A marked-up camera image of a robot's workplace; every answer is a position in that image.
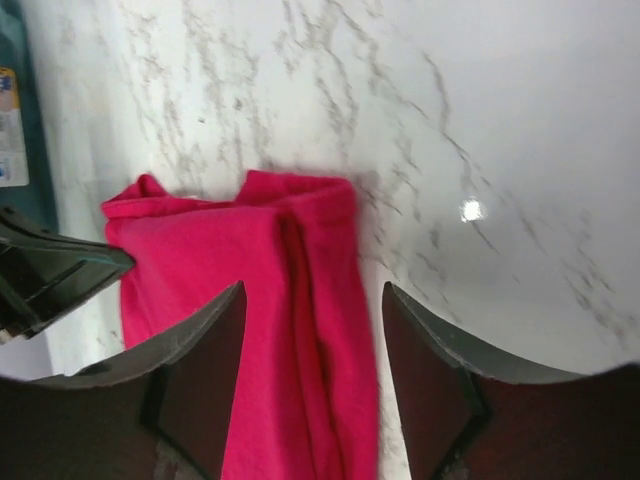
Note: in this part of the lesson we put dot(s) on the white label sticker on basket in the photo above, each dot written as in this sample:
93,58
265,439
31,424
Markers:
14,165

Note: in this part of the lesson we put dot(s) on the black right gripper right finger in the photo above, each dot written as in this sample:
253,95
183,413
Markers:
469,410

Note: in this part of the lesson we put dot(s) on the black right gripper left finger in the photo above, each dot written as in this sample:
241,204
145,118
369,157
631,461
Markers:
160,410

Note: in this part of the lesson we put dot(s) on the magenta t shirt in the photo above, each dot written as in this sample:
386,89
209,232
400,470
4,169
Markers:
306,403

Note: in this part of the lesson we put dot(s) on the teal laundry basket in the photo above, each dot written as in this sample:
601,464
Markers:
37,199

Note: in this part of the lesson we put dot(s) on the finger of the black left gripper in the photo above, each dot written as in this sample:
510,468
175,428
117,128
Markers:
45,276

